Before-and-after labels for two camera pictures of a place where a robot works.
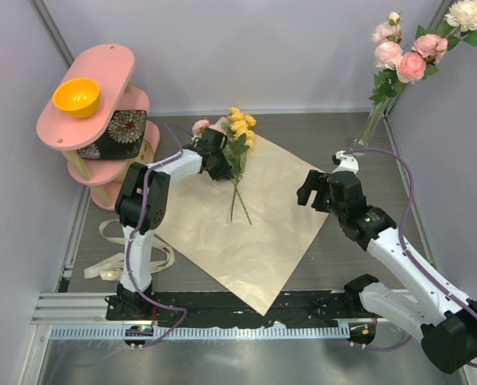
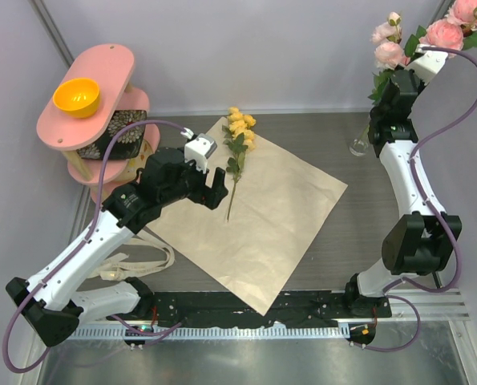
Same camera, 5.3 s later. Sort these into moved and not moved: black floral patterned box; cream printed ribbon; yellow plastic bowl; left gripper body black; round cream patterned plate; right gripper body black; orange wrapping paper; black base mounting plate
Moved: left gripper body black; right gripper body black
Not moved: yellow plastic bowl; black floral patterned box; cream printed ribbon; round cream patterned plate; black base mounting plate; orange wrapping paper
